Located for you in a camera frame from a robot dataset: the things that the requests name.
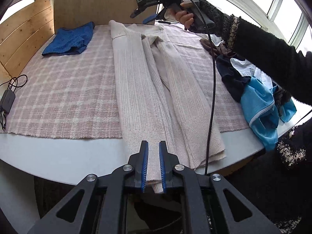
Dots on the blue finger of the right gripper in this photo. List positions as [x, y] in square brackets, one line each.
[150, 19]
[138, 11]

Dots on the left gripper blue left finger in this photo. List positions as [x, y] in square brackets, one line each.
[98, 204]

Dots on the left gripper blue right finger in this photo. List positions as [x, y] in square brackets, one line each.
[210, 204]

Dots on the blue striped knit garment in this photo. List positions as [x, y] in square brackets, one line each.
[69, 42]

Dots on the cream knit cardigan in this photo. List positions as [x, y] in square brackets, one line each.
[159, 99]

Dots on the person right forearm dark sleeve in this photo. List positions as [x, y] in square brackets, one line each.
[289, 68]

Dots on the person right hand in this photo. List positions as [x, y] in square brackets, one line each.
[181, 16]

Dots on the light wooden board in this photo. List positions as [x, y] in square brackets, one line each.
[74, 13]

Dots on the brown garment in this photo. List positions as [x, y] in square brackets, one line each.
[216, 51]

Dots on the pink plaid blanket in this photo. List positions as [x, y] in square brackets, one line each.
[74, 96]

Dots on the dark navy garment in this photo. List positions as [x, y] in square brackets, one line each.
[231, 78]

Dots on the light blue garment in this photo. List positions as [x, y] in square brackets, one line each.
[263, 109]

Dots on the pine wood panel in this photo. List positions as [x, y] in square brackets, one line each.
[22, 35]

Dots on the black power adapter with cable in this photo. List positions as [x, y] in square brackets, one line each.
[9, 96]

